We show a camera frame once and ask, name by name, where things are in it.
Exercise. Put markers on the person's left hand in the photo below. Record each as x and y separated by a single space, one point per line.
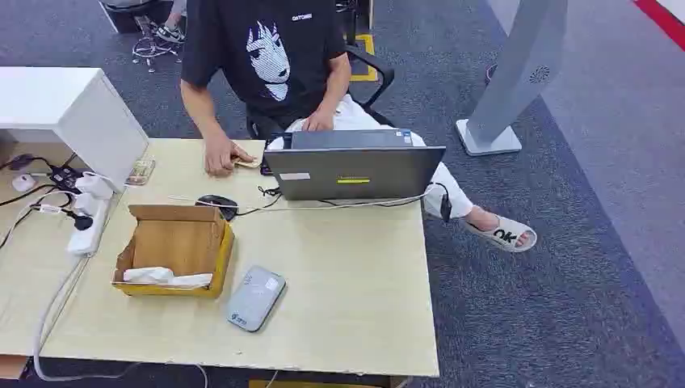
318 122

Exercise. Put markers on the large white plug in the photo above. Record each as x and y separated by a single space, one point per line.
95 185

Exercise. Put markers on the white power strip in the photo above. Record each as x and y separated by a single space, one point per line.
88 235

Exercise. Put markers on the white cabinet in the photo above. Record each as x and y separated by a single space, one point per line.
69 107

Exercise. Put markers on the white paper wad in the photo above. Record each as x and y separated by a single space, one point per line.
160 277

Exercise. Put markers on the metal chair base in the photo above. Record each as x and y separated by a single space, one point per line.
152 51

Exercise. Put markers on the clear-wrapped card pack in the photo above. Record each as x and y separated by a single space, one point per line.
140 172

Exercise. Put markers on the black office chair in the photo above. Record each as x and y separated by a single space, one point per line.
374 69

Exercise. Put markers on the bystander's shoe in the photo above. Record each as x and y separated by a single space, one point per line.
171 34

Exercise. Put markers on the cardboard box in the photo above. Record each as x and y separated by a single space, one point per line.
176 241

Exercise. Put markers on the person's right hand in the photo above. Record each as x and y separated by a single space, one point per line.
219 155

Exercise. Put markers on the yellow floor tape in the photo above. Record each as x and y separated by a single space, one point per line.
368 53

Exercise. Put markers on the person's white sandal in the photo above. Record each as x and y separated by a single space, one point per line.
505 234

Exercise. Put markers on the grey floor stand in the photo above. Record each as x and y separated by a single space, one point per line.
508 80

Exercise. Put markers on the grey laptop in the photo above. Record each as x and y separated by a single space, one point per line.
353 171

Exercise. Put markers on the black power adapter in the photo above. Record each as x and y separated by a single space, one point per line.
65 177

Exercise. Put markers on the white round puck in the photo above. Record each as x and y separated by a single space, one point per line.
23 183

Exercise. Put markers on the black round plug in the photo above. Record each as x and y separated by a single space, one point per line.
83 222

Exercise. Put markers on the printed yellow card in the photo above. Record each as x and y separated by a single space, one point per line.
249 164

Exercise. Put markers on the black oval device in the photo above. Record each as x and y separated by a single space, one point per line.
20 161

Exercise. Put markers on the black computer mouse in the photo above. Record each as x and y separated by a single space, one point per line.
218 205

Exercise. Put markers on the person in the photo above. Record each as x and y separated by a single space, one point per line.
267 80

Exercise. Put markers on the small white plug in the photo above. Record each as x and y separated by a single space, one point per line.
85 204

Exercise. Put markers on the grey card reader device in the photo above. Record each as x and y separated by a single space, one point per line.
257 299

